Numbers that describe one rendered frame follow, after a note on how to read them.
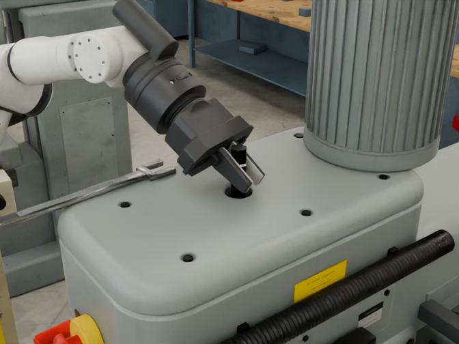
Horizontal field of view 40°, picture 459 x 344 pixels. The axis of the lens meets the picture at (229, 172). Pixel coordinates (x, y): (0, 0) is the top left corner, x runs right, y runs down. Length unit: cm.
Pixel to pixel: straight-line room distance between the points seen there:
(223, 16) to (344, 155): 724
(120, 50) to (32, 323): 291
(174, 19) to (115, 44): 748
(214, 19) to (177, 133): 746
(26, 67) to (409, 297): 68
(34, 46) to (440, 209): 69
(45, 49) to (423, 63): 53
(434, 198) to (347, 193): 32
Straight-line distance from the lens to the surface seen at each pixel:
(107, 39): 84
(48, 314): 369
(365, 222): 82
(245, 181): 79
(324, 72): 88
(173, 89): 81
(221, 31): 816
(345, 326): 92
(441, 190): 116
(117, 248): 73
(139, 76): 82
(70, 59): 93
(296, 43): 708
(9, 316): 297
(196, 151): 77
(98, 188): 84
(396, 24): 82
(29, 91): 106
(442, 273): 110
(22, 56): 100
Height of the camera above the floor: 229
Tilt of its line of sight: 27 degrees down
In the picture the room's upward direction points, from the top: straight up
